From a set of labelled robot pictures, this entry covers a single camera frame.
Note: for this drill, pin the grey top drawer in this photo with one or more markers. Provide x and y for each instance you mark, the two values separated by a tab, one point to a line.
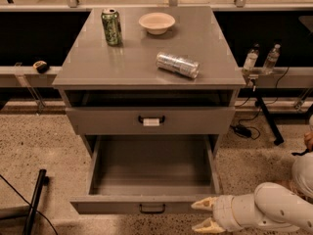
150	120

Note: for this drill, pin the left clear water bottle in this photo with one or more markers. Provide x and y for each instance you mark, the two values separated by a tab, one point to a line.
251	58

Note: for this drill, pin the clear water bottle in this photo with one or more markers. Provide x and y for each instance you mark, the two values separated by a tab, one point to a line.
251	58
272	59

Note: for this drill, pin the black stand leg right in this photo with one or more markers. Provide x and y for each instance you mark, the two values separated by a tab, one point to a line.
278	137

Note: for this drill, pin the small black yellow device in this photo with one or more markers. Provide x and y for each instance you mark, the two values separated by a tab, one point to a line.
41	66

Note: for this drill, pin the green soda can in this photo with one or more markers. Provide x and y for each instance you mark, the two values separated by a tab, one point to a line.
112	27

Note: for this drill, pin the grey drawer cabinet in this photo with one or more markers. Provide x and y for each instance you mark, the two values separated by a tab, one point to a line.
95	74

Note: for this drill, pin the black stand pole left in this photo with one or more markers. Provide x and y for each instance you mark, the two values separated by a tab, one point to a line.
42	180

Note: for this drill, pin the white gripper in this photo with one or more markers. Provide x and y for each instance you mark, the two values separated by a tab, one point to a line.
222	210

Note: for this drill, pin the beige paper bowl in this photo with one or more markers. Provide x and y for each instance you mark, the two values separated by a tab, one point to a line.
156	23

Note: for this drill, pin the silver can lying down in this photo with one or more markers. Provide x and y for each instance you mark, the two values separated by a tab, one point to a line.
174	63

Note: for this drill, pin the grey drawer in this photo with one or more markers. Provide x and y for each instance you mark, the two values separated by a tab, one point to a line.
149	174
150	120

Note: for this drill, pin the right clear water bottle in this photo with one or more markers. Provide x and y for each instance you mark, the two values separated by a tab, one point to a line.
272	59

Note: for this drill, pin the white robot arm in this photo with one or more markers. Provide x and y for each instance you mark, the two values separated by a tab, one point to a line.
283	207

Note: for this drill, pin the black power adapter with cable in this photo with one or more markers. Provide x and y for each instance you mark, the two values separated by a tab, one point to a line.
243	128

